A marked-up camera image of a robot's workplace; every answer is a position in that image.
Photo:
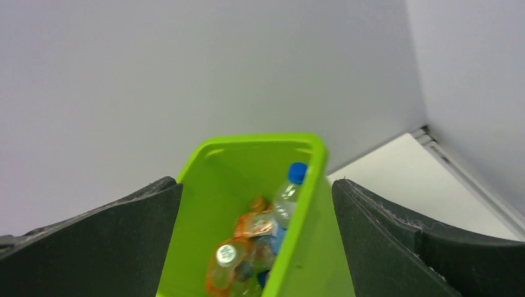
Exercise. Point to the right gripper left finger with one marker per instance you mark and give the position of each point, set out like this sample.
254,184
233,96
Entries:
118,249

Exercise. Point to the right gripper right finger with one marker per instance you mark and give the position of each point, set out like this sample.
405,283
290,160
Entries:
394,251

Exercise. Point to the pepsi bottle blue cap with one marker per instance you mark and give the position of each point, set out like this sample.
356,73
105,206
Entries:
284,204

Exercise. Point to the orange crushed bottle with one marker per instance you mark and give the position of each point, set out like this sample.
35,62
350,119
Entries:
231,270

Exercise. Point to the crushed blue label bottle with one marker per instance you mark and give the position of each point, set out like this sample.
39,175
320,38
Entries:
261,258

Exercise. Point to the green plastic bin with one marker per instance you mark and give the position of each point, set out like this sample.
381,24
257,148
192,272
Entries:
220,179

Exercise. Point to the small orange label bottle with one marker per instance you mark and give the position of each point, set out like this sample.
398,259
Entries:
254,224

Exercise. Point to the orange juice bottle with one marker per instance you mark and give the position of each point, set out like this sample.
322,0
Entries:
259,204

